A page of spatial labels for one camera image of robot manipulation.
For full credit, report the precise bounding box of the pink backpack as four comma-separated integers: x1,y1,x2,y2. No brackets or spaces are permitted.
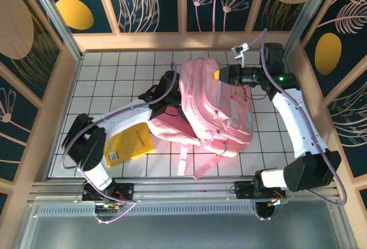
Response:
147,56,255,181

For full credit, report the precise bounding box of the yellow book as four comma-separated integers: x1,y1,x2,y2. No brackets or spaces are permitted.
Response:
103,122,157,168

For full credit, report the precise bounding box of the grey perforated metal cover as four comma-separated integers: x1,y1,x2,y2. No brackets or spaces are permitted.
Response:
15,199,358,249

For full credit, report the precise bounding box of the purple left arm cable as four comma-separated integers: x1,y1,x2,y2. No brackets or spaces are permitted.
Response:
61,61,178,224

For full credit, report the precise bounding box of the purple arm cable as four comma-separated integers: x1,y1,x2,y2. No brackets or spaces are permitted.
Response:
248,28,346,221
61,61,178,224

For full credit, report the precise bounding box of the aluminium corner post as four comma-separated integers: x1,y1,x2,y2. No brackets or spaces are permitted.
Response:
24,0,84,61
282,0,337,57

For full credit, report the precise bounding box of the aluminium front rail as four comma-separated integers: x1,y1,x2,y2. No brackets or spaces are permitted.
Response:
27,177,341,204

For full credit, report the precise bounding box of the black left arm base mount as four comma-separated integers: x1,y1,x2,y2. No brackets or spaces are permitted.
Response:
81,180,135,212

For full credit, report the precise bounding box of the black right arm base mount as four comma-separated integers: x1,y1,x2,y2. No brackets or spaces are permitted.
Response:
233,180,288,204

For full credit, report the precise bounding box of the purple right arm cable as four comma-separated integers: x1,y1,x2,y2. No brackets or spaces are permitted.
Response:
248,28,346,221

